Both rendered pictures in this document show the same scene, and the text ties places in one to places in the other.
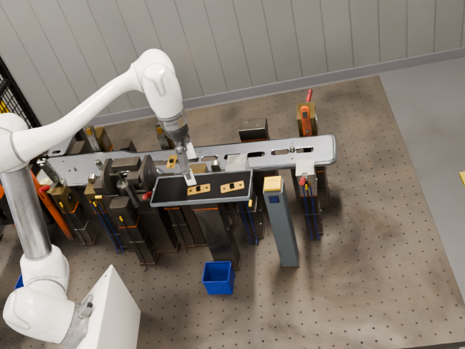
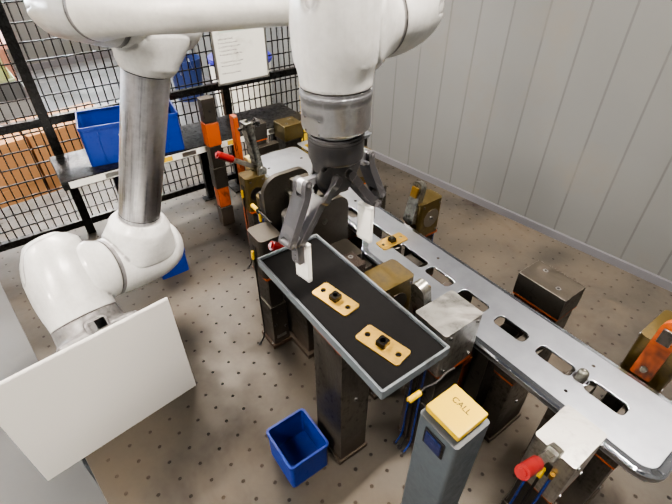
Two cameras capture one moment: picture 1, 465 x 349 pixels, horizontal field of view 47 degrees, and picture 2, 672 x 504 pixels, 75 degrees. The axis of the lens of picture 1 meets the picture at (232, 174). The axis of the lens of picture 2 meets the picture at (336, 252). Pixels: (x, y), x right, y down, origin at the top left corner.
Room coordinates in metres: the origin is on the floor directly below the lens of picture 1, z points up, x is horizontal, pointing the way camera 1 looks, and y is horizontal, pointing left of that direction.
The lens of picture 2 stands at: (0.97, -0.19, 1.70)
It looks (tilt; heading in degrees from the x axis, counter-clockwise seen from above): 38 degrees down; 36
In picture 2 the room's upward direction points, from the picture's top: straight up
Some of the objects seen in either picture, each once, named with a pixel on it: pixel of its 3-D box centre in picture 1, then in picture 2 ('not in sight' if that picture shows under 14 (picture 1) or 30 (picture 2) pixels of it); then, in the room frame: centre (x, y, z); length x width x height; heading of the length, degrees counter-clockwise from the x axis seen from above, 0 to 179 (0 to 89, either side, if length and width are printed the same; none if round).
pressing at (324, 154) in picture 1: (176, 160); (399, 245); (1.81, 0.22, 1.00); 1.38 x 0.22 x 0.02; 72
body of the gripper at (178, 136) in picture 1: (178, 134); (335, 161); (1.42, 0.13, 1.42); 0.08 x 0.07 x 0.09; 171
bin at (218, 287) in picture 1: (219, 278); (298, 447); (1.33, 0.17, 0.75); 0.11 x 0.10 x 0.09; 72
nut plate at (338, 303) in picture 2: (198, 188); (335, 297); (1.42, 0.13, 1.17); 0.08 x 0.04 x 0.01; 81
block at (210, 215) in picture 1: (216, 228); (341, 381); (1.42, 0.12, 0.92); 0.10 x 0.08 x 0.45; 72
